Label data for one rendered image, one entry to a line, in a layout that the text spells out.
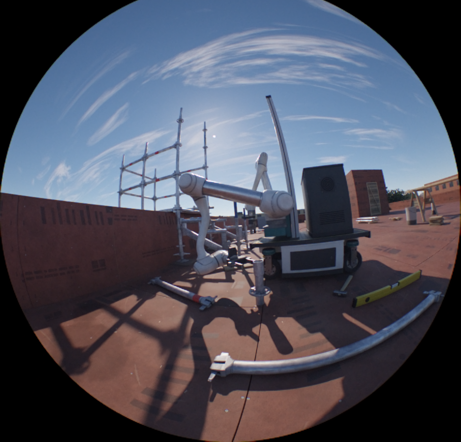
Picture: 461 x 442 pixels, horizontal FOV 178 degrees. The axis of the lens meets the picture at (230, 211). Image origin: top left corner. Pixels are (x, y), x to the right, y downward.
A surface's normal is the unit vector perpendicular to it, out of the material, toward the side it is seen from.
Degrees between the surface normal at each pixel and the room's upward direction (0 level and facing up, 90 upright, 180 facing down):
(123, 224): 90
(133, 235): 90
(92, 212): 90
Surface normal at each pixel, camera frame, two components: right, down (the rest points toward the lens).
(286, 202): 0.04, -0.06
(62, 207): 0.97, -0.10
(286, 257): -0.41, -0.04
